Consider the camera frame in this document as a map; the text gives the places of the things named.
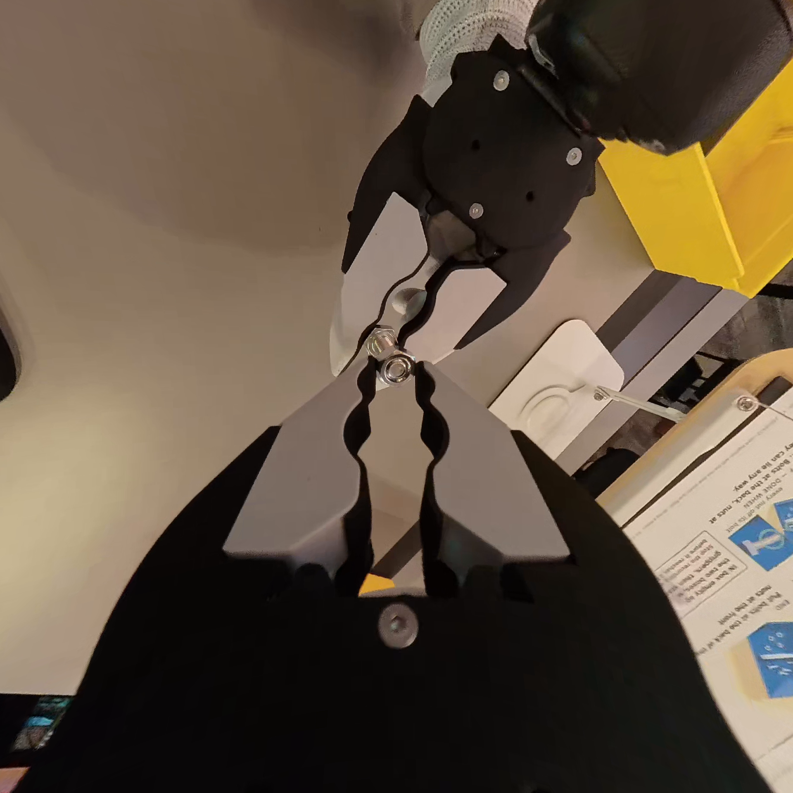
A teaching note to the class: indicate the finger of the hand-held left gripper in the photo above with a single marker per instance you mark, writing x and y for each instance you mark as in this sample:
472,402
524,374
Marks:
461,303
384,248

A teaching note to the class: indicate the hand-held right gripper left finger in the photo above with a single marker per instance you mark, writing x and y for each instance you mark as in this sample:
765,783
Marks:
297,489

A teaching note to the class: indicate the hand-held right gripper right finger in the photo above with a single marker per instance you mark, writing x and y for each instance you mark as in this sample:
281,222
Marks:
495,495

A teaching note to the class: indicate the silver hex nut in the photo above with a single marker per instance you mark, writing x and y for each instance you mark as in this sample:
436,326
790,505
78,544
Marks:
379,342

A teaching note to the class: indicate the silver hex bolt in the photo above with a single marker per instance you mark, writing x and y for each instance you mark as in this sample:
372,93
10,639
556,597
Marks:
396,370

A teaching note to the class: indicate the yellow plastic bin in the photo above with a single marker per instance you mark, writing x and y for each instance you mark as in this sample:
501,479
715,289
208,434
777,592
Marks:
712,217
375,585

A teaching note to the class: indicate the person's left hand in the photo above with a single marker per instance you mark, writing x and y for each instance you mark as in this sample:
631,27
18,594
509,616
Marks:
464,25

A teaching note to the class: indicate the clear plastic stand foot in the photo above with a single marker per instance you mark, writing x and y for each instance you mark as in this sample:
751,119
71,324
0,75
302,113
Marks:
548,409

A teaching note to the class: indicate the white stand strut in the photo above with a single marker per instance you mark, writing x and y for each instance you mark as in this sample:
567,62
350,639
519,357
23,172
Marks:
638,404

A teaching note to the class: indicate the white stand ledge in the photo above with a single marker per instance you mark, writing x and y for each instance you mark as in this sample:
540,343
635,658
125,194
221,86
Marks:
681,468

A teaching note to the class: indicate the wooden document stand board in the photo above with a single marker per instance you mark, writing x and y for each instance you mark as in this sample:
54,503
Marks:
681,430

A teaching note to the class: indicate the printed instruction sheet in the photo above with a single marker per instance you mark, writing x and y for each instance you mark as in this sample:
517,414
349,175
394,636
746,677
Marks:
731,557

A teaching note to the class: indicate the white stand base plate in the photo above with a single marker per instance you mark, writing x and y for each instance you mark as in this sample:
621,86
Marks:
582,365

